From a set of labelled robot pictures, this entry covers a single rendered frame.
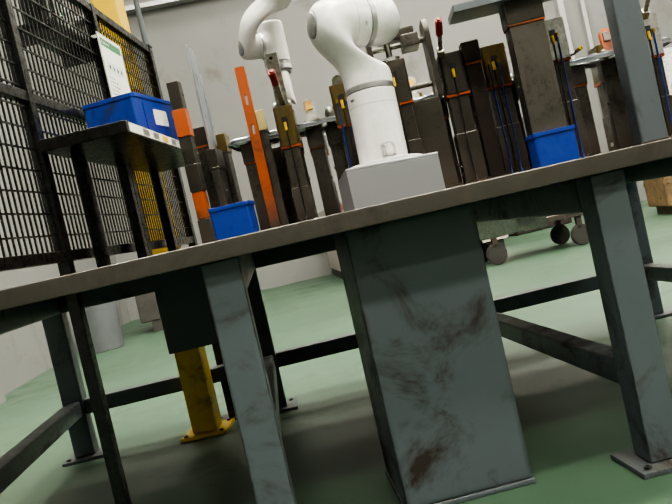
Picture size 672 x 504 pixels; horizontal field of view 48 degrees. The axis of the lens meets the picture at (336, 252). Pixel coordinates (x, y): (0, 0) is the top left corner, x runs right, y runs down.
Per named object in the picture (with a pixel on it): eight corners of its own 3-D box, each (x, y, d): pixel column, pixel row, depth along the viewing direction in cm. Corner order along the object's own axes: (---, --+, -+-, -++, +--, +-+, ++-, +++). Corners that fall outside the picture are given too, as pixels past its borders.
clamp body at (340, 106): (378, 209, 224) (350, 85, 223) (378, 208, 213) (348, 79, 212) (356, 214, 225) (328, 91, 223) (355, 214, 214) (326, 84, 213)
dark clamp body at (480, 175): (487, 184, 222) (459, 55, 220) (493, 182, 210) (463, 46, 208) (462, 189, 222) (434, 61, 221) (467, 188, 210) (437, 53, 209)
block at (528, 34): (569, 163, 206) (534, 1, 205) (577, 161, 198) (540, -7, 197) (533, 171, 207) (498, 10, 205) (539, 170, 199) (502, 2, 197)
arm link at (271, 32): (267, 61, 233) (294, 58, 237) (258, 19, 232) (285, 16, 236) (258, 69, 240) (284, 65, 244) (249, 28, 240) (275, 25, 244)
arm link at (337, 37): (403, 83, 181) (383, -13, 182) (333, 90, 174) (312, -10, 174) (381, 98, 192) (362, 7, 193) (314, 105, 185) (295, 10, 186)
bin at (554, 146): (572, 162, 197) (565, 128, 197) (583, 159, 187) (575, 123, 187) (531, 171, 198) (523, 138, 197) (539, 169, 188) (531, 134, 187)
